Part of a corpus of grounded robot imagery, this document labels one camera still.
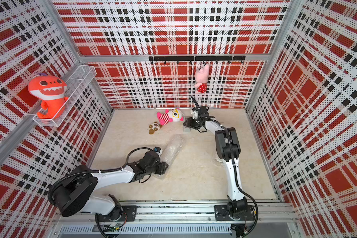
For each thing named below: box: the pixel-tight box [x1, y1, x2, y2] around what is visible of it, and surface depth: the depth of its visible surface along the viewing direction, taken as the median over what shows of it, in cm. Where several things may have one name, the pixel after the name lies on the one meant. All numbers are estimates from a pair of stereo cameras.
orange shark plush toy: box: [28, 72, 69, 119], surface depth 64 cm
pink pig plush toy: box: [194, 62, 210, 94], surface depth 96 cm
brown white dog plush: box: [148, 121, 163, 135], surface depth 109 cm
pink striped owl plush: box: [156, 108, 184, 126], surface depth 110 cm
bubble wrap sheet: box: [154, 134, 186, 179], surface depth 93 cm
